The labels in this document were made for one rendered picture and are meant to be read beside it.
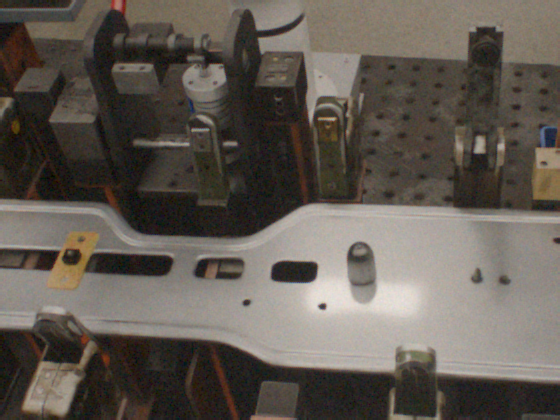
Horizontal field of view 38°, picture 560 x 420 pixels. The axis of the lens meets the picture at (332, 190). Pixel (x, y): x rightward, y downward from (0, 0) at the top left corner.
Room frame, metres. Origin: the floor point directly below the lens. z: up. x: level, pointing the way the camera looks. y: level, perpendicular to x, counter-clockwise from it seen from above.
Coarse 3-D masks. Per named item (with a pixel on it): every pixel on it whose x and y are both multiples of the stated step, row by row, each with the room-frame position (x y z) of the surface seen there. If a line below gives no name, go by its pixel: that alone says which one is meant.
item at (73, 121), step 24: (72, 96) 0.85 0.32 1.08; (72, 120) 0.80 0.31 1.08; (96, 120) 0.80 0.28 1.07; (72, 144) 0.80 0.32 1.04; (96, 144) 0.79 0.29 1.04; (72, 168) 0.80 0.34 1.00; (96, 168) 0.80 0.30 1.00; (96, 192) 0.81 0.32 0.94; (120, 192) 0.80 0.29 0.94; (144, 216) 0.83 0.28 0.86; (120, 264) 0.81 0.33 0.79; (144, 264) 0.80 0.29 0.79
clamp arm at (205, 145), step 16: (192, 128) 0.74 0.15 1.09; (208, 128) 0.74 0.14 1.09; (192, 144) 0.74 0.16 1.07; (208, 144) 0.73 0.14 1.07; (192, 160) 0.74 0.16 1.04; (208, 160) 0.73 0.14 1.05; (224, 160) 0.74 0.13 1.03; (208, 176) 0.73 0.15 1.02; (224, 176) 0.73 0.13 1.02; (208, 192) 0.72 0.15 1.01; (224, 192) 0.72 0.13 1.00
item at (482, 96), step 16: (480, 32) 0.70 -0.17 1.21; (496, 32) 0.69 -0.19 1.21; (480, 48) 0.66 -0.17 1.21; (496, 48) 0.66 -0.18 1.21; (480, 64) 0.66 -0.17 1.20; (496, 64) 0.68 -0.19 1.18; (480, 80) 0.69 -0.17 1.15; (496, 80) 0.68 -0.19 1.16; (480, 96) 0.69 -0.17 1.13; (496, 96) 0.67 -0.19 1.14; (480, 112) 0.68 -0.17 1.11; (496, 112) 0.67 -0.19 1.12; (480, 128) 0.68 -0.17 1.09; (496, 128) 0.67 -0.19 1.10; (464, 144) 0.67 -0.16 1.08; (496, 144) 0.66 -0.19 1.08; (464, 160) 0.67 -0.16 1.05
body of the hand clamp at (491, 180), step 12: (456, 132) 0.72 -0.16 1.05; (504, 156) 0.67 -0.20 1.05; (456, 168) 0.68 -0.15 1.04; (468, 168) 0.67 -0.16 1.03; (480, 168) 0.67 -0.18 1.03; (492, 168) 0.67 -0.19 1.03; (456, 180) 0.68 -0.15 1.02; (468, 180) 0.67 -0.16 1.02; (480, 180) 0.67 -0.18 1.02; (492, 180) 0.66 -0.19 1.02; (456, 192) 0.67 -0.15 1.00; (468, 192) 0.67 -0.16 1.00; (480, 192) 0.67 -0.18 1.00; (492, 192) 0.66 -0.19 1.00; (456, 204) 0.67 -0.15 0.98; (468, 204) 0.67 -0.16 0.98; (480, 204) 0.67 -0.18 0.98; (492, 204) 0.66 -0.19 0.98
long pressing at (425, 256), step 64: (192, 256) 0.62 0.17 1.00; (256, 256) 0.61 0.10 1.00; (320, 256) 0.60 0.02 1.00; (384, 256) 0.59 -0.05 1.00; (448, 256) 0.58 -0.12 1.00; (512, 256) 0.56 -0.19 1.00; (0, 320) 0.57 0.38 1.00; (128, 320) 0.54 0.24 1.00; (192, 320) 0.53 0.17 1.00; (256, 320) 0.52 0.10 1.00; (320, 320) 0.51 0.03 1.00; (384, 320) 0.50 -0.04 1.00; (448, 320) 0.49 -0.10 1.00; (512, 320) 0.48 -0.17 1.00
